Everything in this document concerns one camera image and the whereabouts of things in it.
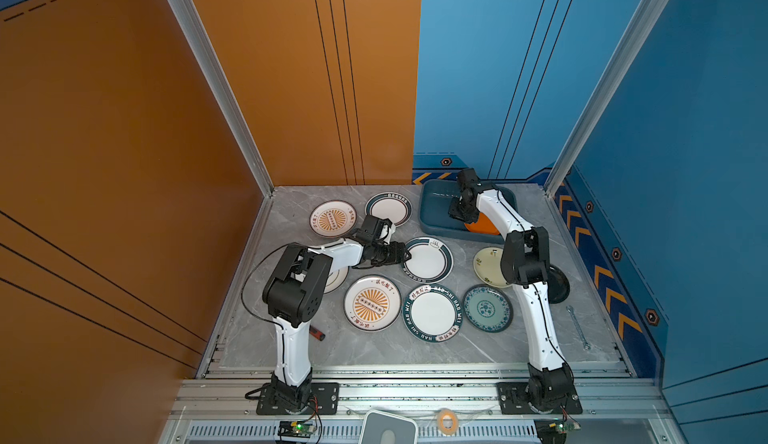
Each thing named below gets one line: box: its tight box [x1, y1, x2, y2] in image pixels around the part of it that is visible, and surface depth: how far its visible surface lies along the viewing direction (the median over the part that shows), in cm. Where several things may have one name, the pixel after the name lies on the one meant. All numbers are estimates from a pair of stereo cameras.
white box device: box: [359, 410, 418, 444], surface depth 67 cm
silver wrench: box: [566, 305, 591, 350], surface depth 87 cm
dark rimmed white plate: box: [364, 192, 413, 227], surface depth 116 cm
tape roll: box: [437, 408, 459, 436], surface depth 72 cm
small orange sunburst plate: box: [309, 200, 358, 238], surface depth 114 cm
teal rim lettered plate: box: [402, 284, 464, 343], surface depth 89 cm
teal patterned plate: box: [463, 284, 514, 333], surface depth 89 cm
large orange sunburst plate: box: [343, 274, 402, 333], surface depth 91 cm
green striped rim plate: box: [402, 236, 454, 285], surface depth 101 cm
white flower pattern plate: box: [323, 266, 349, 294], surface depth 96 cm
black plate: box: [547, 264, 570, 304], surface depth 94 cm
